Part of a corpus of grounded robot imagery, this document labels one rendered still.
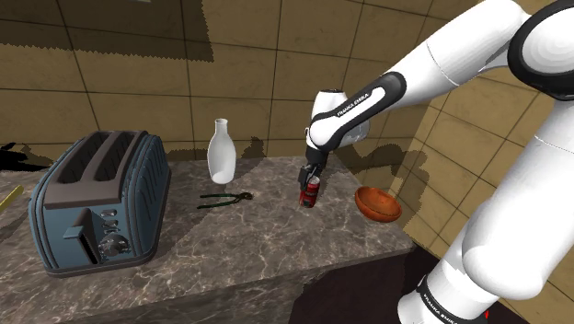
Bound green handled pliers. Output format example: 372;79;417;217
196;191;255;211

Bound blue grey toaster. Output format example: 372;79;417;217
28;130;172;278

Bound red drink can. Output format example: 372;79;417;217
299;175;321;209

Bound white ceramic bottle vase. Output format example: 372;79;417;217
206;118;237;185

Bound yellow flat stick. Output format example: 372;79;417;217
0;185;25;214

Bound brown wooden bowl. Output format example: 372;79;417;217
354;186;403;224

